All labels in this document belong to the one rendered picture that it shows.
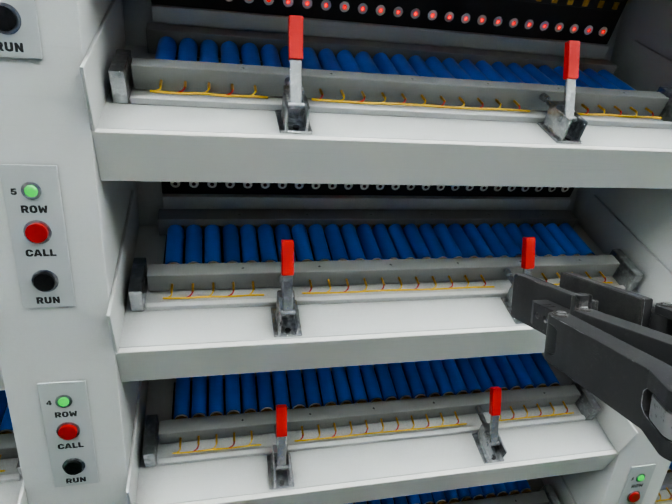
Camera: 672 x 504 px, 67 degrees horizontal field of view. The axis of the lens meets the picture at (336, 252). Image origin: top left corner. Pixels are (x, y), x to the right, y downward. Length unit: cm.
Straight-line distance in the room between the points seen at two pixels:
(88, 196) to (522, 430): 59
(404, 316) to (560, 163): 22
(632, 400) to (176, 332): 40
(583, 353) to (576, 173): 33
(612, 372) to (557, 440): 54
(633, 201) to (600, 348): 51
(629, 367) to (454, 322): 35
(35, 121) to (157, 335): 21
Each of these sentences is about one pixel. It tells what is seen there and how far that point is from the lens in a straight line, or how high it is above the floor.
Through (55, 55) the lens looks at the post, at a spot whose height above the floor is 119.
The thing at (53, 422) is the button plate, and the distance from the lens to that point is 56.
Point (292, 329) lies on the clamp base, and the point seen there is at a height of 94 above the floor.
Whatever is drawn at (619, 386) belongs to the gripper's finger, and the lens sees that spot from 24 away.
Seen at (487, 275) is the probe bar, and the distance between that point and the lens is 63.
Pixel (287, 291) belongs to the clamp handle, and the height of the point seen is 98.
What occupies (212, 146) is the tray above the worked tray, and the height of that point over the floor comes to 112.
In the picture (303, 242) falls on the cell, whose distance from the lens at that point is 59.
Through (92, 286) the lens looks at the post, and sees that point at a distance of 48.
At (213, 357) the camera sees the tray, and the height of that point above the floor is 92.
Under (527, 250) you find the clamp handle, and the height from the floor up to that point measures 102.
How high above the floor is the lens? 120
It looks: 21 degrees down
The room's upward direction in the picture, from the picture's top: 4 degrees clockwise
